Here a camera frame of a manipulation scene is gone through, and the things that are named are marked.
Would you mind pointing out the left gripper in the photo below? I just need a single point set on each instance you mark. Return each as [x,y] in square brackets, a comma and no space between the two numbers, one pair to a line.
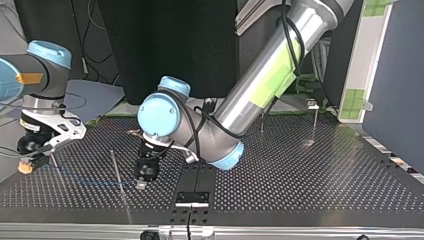
[146,168]

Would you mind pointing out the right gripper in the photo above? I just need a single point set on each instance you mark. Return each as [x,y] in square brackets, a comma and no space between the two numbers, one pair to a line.
[30,142]

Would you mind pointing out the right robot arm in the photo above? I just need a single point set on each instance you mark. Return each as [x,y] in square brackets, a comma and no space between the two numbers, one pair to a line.
[46,75]

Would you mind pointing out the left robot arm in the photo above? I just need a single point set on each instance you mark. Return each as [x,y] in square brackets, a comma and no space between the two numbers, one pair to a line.
[266,73]

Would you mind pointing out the connector holder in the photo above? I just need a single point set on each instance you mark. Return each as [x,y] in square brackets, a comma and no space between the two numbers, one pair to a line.
[192,197]

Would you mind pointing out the grey board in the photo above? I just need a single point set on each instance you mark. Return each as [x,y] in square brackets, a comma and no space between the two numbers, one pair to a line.
[95,98]

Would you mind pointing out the black panel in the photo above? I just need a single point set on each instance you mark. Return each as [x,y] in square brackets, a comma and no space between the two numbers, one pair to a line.
[173,43]

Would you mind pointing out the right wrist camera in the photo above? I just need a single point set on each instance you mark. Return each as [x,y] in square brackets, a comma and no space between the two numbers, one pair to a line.
[63,128]

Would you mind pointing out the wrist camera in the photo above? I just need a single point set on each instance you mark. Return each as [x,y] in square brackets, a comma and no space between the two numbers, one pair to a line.
[63,128]
[186,154]

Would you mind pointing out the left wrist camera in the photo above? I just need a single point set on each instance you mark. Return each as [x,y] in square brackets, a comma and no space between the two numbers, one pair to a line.
[186,154]

